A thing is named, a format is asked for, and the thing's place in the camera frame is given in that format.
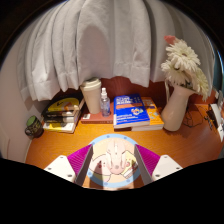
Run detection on black pen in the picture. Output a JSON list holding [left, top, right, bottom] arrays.
[[205, 114, 215, 132]]

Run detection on beige lidded tumbler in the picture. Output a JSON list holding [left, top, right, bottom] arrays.
[[79, 77, 103, 115]]

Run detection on teal window curtain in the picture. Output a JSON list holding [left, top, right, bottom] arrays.
[[213, 49, 224, 91]]

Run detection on clear spray bottle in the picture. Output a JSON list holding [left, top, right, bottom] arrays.
[[99, 87, 112, 118]]

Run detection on round light-blue cartoon mouse pad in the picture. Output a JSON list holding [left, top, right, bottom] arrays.
[[83, 133, 145, 189]]

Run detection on white ceramic jug vase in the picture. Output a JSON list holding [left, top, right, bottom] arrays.
[[160, 81, 196, 132]]

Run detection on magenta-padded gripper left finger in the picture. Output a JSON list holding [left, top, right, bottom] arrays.
[[43, 143, 94, 186]]

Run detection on white artificial flower bouquet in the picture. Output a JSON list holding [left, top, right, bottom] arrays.
[[160, 34, 210, 103]]

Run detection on pink computer mouse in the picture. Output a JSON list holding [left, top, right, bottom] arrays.
[[105, 139, 128, 175]]

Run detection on blue book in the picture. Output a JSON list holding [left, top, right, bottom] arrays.
[[112, 93, 151, 130]]

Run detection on dark green mug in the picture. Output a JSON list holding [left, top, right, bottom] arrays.
[[24, 115, 45, 139]]

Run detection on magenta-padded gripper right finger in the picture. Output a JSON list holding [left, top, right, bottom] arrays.
[[134, 144, 184, 186]]

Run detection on red-brown book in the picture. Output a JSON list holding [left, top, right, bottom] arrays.
[[80, 109, 115, 125]]

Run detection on white pleated curtain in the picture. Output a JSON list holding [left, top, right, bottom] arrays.
[[17, 0, 214, 103]]

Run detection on black cable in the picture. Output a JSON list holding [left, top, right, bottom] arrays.
[[183, 103, 208, 128]]

